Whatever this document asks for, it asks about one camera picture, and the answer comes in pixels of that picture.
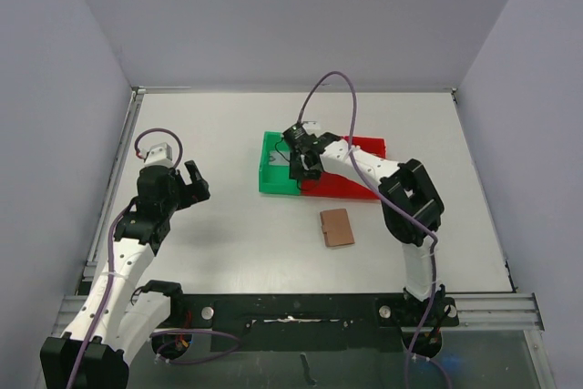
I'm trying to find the aluminium left rail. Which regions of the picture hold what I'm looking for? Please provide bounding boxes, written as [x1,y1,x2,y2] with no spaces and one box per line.
[74,87,144,295]

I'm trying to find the red plastic bin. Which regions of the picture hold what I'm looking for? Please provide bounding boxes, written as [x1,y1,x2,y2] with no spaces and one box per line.
[352,136,386,162]
[299,173,376,200]

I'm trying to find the brown leather card holder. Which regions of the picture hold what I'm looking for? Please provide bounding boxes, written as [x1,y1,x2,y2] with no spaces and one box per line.
[320,209,355,248]

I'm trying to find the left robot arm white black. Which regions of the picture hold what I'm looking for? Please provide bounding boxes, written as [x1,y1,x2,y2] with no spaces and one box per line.
[40,160,210,388]

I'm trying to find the aluminium rail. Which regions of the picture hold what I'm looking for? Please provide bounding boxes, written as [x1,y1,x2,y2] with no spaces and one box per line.
[54,292,546,335]
[74,87,144,295]

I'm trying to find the green plastic bin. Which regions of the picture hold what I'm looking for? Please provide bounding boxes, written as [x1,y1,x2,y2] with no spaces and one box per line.
[259,131,300,196]

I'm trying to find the silver grey card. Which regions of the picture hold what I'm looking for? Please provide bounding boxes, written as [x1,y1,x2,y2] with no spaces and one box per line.
[268,149,290,166]

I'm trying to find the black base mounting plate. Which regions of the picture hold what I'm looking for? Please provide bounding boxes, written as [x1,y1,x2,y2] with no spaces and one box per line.
[161,292,459,353]

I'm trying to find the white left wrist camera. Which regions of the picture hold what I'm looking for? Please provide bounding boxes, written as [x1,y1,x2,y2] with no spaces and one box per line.
[144,143,174,169]

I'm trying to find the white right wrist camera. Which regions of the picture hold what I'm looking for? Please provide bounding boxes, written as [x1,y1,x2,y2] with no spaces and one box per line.
[302,121,321,131]

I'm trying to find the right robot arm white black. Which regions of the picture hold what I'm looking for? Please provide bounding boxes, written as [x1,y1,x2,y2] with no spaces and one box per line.
[282,123,445,324]

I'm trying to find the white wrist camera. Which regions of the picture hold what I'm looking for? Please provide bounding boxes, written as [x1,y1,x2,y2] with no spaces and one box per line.
[302,121,321,131]
[144,143,174,169]

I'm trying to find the aluminium front rail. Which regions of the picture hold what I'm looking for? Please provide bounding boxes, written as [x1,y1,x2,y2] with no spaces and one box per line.
[54,292,546,335]

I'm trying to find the red plastic middle bin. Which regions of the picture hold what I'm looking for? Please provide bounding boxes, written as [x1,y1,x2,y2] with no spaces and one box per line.
[299,173,376,200]

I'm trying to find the red plastic right bin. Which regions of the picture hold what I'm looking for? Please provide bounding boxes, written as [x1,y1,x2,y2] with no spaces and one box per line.
[352,136,386,162]

